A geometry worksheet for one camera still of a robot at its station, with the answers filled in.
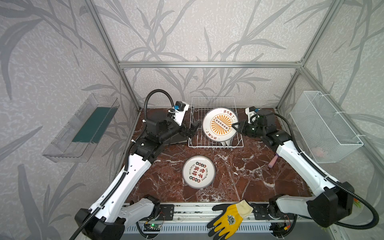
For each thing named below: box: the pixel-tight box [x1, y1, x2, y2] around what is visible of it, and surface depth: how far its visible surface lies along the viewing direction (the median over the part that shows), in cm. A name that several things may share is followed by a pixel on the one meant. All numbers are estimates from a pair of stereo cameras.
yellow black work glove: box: [206, 199, 254, 240], surface depth 71 cm
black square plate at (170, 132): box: [157, 117, 188, 146], surface depth 58 cm
